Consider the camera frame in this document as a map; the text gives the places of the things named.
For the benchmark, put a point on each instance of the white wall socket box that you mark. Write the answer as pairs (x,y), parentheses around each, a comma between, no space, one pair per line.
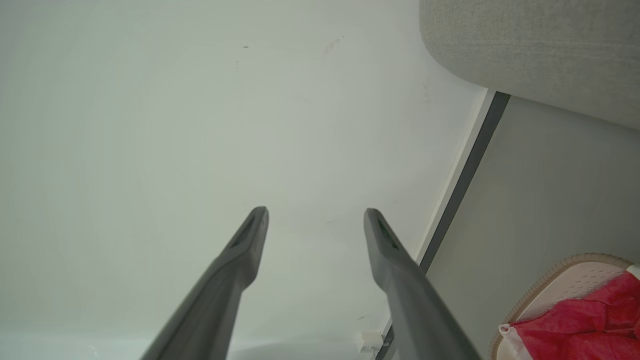
(370,341)

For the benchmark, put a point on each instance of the grey fabric sofa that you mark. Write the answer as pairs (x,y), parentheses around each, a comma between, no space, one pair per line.
(545,45)

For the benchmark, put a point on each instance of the white and black baseboard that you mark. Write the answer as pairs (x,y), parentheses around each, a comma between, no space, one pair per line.
(470,170)

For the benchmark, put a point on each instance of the red garment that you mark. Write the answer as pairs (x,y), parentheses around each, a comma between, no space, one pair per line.
(590,325)

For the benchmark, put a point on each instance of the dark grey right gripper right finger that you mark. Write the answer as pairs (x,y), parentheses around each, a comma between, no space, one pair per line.
(415,305)

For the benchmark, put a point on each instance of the cream perforated laundry basket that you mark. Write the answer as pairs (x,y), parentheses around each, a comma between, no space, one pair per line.
(565,285)

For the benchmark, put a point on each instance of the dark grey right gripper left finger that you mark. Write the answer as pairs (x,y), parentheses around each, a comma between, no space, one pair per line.
(220,285)

